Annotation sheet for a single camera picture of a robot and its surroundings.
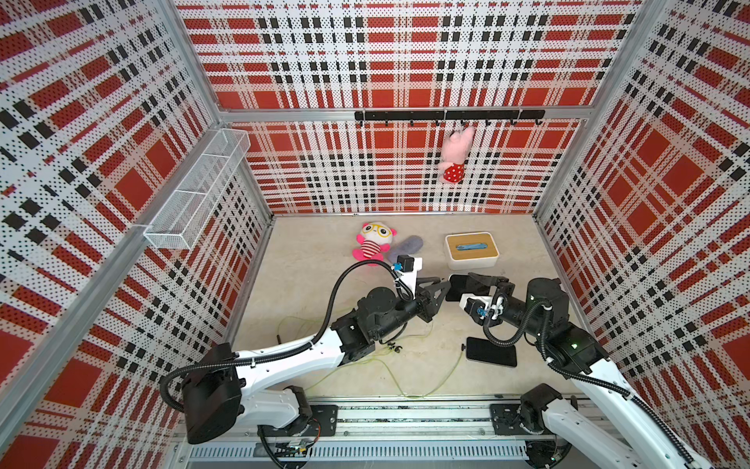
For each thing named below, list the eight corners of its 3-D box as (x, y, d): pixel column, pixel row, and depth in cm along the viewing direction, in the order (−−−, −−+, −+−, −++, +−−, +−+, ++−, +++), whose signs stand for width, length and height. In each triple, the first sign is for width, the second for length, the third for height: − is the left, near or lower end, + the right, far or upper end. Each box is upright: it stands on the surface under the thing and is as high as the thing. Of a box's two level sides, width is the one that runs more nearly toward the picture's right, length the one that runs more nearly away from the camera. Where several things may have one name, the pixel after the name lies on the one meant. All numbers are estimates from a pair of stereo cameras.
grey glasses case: (396, 267, 107) (396, 261, 104) (385, 258, 110) (385, 252, 107) (424, 246, 114) (425, 240, 111) (413, 237, 117) (413, 231, 114)
